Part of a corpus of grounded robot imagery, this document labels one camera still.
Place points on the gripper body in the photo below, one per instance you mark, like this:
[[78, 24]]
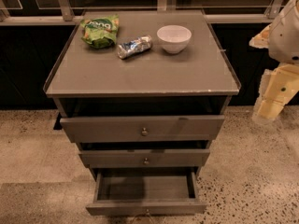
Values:
[[285, 36]]

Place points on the grey bottom drawer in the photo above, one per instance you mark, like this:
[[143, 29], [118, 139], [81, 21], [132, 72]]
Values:
[[140, 191]]

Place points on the grey drawer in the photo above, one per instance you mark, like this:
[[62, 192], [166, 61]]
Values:
[[140, 191], [144, 158], [142, 129]]

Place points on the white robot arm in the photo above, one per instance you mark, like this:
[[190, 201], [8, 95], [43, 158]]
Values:
[[281, 37]]

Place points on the grey top drawer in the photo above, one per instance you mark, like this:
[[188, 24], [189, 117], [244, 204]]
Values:
[[142, 129]]

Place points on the grey drawer cabinet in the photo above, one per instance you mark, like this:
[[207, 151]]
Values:
[[197, 81]]

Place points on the grey middle drawer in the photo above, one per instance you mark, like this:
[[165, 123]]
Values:
[[144, 158]]

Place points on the white bowl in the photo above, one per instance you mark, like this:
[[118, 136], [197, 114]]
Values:
[[174, 38]]

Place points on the crushed silver blue can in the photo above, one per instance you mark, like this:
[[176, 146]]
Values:
[[133, 47]]

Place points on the green chip bag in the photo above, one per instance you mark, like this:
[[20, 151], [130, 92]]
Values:
[[100, 33]]

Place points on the metal window railing frame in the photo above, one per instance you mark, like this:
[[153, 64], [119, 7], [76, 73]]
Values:
[[68, 12]]

